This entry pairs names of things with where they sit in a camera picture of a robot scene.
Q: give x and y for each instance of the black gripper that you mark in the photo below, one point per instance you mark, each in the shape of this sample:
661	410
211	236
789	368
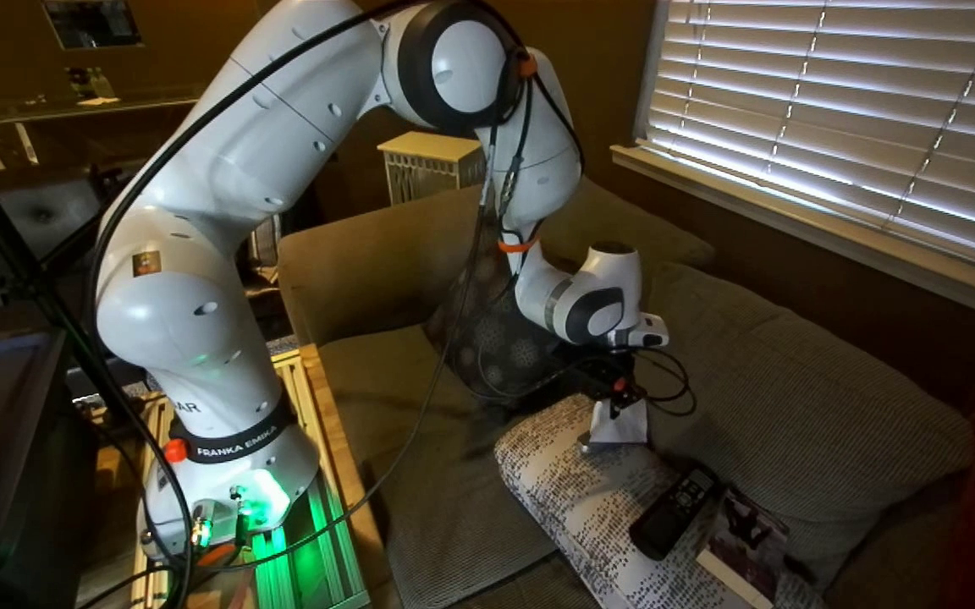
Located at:
600	369

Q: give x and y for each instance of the white paper napkin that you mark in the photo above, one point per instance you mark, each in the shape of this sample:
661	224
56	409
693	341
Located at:
619	436

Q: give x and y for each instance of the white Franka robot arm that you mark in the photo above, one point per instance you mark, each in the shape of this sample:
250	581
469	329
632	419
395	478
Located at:
227	171

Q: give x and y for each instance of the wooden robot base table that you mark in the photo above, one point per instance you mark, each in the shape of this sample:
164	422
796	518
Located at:
324	452

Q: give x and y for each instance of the black remote control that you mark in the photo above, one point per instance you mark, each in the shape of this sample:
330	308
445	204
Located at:
675	513

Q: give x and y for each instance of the white speckled flat pillow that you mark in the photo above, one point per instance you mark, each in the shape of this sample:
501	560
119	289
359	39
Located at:
566	487

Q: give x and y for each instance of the dark floral throw pillow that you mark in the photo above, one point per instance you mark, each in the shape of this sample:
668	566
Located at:
487	357

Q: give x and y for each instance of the glossy magazine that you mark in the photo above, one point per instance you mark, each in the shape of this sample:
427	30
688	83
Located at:
751	545

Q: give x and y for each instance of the grey fabric sofa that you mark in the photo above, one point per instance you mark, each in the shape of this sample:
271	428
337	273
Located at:
398	392

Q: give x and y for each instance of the wooden window sill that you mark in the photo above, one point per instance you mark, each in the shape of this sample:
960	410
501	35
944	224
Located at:
848	240

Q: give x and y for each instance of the white wicker cabinet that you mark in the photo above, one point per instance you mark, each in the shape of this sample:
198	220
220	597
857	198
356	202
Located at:
424	171

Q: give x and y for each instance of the white window blind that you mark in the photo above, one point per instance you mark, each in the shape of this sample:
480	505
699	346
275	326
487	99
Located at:
940	113

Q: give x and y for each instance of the dark tufted armchair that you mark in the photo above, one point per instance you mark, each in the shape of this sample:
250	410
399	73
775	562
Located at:
43	224

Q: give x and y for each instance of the small shelf ornament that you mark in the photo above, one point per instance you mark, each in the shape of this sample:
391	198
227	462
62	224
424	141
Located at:
90	90

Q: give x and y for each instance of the wall shelf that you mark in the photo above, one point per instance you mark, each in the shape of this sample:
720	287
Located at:
57	110

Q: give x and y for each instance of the framed wall picture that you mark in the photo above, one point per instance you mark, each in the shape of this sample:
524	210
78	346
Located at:
90	22

